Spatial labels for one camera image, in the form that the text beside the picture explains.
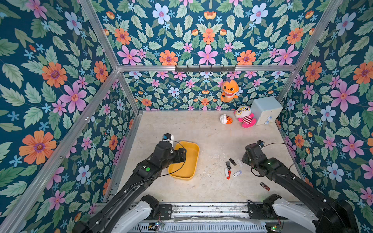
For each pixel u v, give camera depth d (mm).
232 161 926
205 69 932
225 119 1075
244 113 1106
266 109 994
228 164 906
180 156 680
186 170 884
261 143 736
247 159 750
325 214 400
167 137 663
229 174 862
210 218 727
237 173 862
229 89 961
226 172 867
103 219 399
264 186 820
